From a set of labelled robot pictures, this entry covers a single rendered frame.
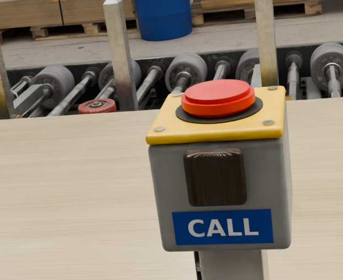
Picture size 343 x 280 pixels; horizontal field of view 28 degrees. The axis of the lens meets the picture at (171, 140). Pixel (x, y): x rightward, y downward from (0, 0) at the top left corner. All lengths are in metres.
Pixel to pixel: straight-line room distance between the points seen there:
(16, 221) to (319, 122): 0.55
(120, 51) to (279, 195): 1.19
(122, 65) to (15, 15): 5.36
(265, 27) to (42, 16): 5.38
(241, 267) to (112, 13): 1.15
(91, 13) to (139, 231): 5.69
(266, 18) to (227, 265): 1.09
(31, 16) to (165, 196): 6.46
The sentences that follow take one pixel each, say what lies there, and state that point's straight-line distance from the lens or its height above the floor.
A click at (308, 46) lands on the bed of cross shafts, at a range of 2.02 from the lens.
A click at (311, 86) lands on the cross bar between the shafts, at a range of 1.97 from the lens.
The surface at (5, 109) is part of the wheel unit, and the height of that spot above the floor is 0.88.
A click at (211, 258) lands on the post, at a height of 1.14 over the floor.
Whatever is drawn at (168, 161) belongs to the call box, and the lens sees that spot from 0.36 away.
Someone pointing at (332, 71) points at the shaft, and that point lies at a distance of 1.83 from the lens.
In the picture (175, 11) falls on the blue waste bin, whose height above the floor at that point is 0.23.
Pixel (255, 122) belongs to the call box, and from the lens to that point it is 0.35.
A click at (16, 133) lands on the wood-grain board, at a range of 1.41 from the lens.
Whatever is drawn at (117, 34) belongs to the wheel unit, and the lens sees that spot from 1.52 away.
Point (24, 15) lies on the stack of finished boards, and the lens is 6.83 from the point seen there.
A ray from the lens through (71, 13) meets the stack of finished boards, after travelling 6.65.
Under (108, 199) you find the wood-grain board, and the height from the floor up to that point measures 0.90.
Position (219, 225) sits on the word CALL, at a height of 1.17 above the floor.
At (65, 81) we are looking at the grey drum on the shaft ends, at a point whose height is 0.82.
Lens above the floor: 1.34
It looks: 21 degrees down
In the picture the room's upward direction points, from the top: 8 degrees counter-clockwise
